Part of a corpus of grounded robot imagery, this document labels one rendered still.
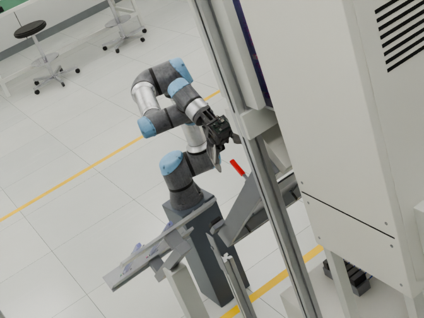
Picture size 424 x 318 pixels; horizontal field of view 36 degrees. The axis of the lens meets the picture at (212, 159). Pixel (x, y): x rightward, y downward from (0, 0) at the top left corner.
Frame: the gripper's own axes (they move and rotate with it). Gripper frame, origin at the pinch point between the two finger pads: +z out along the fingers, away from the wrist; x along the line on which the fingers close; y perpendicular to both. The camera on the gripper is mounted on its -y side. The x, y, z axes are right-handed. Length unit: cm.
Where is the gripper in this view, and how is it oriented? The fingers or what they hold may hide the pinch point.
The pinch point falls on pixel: (240, 161)
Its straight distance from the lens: 204.6
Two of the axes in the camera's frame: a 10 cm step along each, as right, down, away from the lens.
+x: 8.0, -5.0, 3.4
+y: 0.4, -5.1, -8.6
